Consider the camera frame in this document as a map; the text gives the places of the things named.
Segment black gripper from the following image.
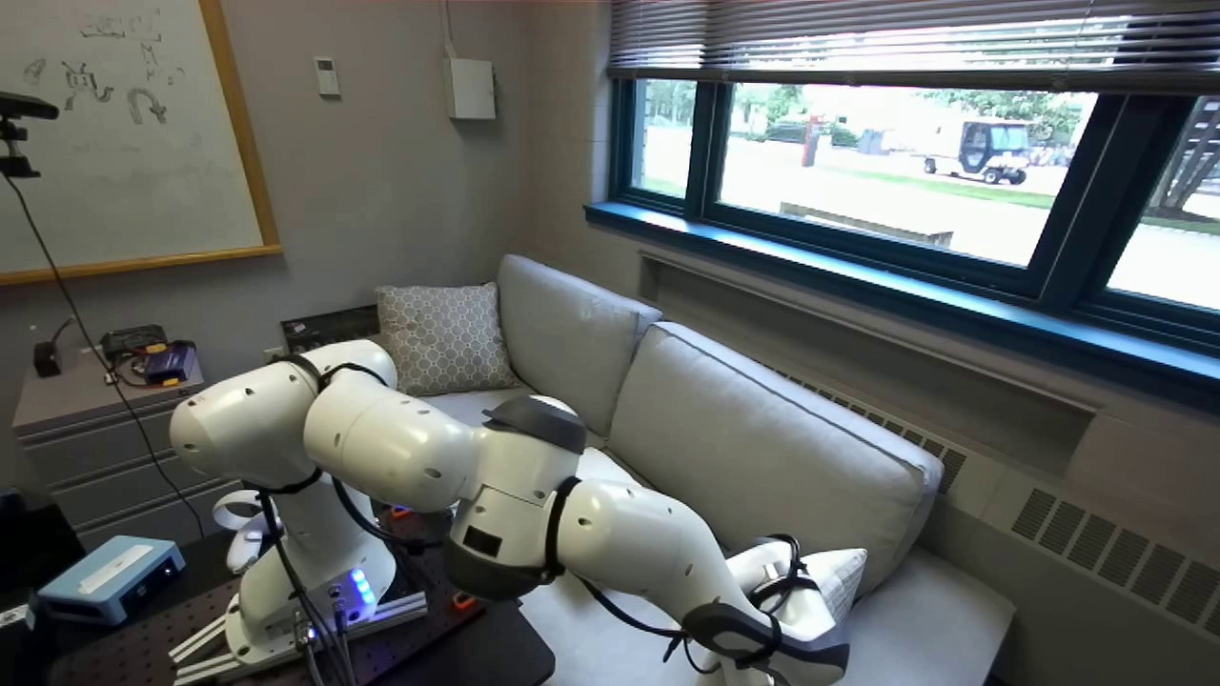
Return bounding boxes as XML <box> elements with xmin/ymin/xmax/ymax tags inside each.
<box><xmin>757</xmin><ymin>628</ymin><xmax>855</xmax><ymax>686</ymax></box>

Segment cream striped pillow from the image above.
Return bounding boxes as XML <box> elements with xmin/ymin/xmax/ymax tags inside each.
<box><xmin>719</xmin><ymin>537</ymin><xmax>874</xmax><ymax>642</ymax></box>

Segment grey fabric sofa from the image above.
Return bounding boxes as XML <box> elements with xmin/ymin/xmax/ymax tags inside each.
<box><xmin>366</xmin><ymin>248</ymin><xmax>1021</xmax><ymax>686</ymax></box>

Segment black robot table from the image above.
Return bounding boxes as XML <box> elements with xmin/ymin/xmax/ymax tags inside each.
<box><xmin>0</xmin><ymin>455</ymin><xmax>561</xmax><ymax>686</ymax></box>

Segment orange black clamp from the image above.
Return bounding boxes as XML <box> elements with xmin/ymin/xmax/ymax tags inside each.
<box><xmin>443</xmin><ymin>588</ymin><xmax>495</xmax><ymax>626</ymax></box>
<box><xmin>378</xmin><ymin>498</ymin><xmax>443</xmax><ymax>544</ymax></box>

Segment silver robot mounting plate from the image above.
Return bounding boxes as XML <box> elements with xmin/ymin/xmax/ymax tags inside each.
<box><xmin>162</xmin><ymin>588</ymin><xmax>436</xmax><ymax>680</ymax></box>

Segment white VR controller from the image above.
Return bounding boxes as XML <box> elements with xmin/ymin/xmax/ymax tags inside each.
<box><xmin>204</xmin><ymin>487</ymin><xmax>281</xmax><ymax>575</ymax></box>

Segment black side table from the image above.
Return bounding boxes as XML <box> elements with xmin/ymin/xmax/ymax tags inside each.
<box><xmin>278</xmin><ymin>300</ymin><xmax>380</xmax><ymax>357</ymax></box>

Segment grey window blinds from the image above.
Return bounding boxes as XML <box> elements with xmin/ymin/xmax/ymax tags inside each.
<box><xmin>606</xmin><ymin>0</ymin><xmax>1220</xmax><ymax>94</ymax></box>

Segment light blue box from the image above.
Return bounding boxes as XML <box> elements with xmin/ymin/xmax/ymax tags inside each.
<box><xmin>33</xmin><ymin>530</ymin><xmax>190</xmax><ymax>628</ymax></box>

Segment colourful electronics pile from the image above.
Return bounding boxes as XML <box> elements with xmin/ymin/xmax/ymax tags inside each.
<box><xmin>94</xmin><ymin>319</ymin><xmax>209</xmax><ymax>391</ymax></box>

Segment grey drawer cabinet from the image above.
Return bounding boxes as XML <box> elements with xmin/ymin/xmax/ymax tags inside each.
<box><xmin>11</xmin><ymin>340</ymin><xmax>253</xmax><ymax>549</ymax></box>

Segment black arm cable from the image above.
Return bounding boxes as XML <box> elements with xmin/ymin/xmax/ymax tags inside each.
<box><xmin>253</xmin><ymin>353</ymin><xmax>822</xmax><ymax>686</ymax></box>

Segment wall heater vent grille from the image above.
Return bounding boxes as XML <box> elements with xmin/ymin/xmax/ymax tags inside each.
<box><xmin>785</xmin><ymin>365</ymin><xmax>1220</xmax><ymax>643</ymax></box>

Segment wide blue frame window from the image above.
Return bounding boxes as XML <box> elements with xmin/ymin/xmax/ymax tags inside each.
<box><xmin>582</xmin><ymin>0</ymin><xmax>1220</xmax><ymax>412</ymax></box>

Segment white wall box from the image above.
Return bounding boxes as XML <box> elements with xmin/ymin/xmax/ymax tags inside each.
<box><xmin>439</xmin><ymin>0</ymin><xmax>503</xmax><ymax>126</ymax></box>

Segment white wall thermostat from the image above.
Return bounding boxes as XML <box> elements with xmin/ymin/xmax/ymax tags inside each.
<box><xmin>308</xmin><ymin>48</ymin><xmax>345</xmax><ymax>103</ymax></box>

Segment black camera cable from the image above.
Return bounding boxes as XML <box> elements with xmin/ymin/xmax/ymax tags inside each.
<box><xmin>0</xmin><ymin>173</ymin><xmax>218</xmax><ymax>544</ymax></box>

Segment wood frame whiteboard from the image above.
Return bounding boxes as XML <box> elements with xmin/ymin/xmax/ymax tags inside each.
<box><xmin>0</xmin><ymin>0</ymin><xmax>284</xmax><ymax>288</ymax></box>

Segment black tripod camera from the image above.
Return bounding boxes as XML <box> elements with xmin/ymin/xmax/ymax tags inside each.
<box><xmin>0</xmin><ymin>88</ymin><xmax>63</xmax><ymax>183</ymax></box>

